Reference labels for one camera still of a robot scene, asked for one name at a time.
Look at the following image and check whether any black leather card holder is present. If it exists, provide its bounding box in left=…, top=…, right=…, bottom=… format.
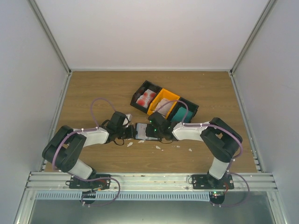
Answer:
left=134, top=123, right=161, bottom=141

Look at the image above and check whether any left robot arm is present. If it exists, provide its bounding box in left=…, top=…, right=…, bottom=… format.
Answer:
left=42, top=112, right=135, bottom=189

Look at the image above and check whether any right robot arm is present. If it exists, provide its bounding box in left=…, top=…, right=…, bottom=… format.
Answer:
left=148, top=112, right=243, bottom=189

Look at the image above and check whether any white pink card stack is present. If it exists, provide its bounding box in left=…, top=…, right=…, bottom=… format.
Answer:
left=155, top=98, right=174, bottom=117

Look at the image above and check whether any teal card stack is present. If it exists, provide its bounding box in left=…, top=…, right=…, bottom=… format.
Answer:
left=171, top=107, right=193, bottom=123

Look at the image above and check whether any black bin with teal cards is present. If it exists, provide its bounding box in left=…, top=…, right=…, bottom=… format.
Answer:
left=167, top=98, right=199, bottom=123

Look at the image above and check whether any red white card stack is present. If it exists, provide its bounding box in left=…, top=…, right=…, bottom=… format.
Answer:
left=136, top=89, right=156, bottom=108

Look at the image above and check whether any black bin with red cards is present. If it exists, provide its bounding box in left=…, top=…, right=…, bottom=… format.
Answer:
left=130, top=80, right=162, bottom=113

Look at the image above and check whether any yellow plastic bin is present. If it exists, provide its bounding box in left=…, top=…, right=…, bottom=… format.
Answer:
left=147, top=88, right=180, bottom=118

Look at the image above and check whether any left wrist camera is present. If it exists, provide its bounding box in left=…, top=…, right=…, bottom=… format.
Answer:
left=123, top=114, right=132, bottom=127

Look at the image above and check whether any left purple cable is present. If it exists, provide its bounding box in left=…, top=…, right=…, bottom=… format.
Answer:
left=51, top=98, right=121, bottom=208

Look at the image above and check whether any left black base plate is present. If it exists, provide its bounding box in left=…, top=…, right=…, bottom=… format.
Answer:
left=65, top=174, right=111, bottom=190

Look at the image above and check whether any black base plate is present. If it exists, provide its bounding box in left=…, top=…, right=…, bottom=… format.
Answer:
left=65, top=174, right=111, bottom=190
left=188, top=174, right=235, bottom=190

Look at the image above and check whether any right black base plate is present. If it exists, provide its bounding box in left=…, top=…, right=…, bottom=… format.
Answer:
left=188, top=174, right=235, bottom=190

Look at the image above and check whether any aluminium front rail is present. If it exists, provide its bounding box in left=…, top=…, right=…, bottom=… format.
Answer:
left=25, top=172, right=278, bottom=191

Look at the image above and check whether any grey slotted cable duct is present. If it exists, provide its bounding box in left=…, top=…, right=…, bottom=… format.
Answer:
left=36, top=191, right=210, bottom=202

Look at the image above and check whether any aluminium frame post left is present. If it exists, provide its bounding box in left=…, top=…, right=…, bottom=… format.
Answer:
left=28, top=0, right=71, bottom=76

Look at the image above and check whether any aluminium frame post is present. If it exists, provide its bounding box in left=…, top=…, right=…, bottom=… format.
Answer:
left=229, top=0, right=277, bottom=76
left=28, top=0, right=71, bottom=76

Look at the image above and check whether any aluminium frame post right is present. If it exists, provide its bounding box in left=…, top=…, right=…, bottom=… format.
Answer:
left=229, top=0, right=277, bottom=76

